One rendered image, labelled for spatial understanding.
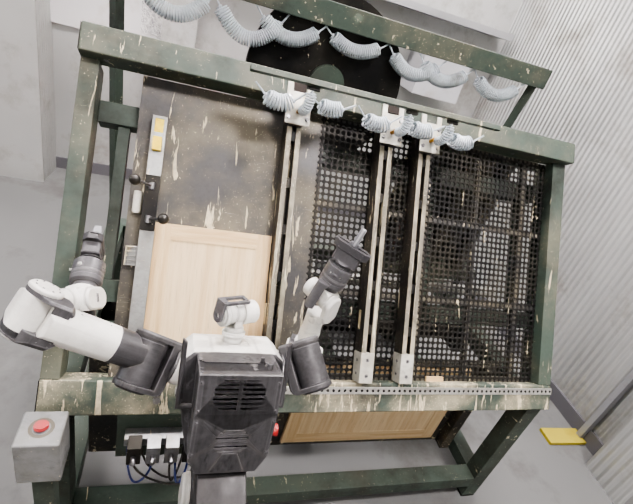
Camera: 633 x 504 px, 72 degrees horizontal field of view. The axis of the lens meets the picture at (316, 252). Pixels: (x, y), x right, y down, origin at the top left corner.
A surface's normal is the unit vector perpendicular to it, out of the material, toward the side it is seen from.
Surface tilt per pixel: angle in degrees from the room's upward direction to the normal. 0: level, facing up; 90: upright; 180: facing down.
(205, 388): 67
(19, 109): 90
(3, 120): 90
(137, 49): 56
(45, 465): 90
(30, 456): 90
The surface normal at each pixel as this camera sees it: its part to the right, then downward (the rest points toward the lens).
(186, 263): 0.33, -0.02
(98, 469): 0.26, -0.83
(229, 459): 0.25, 0.43
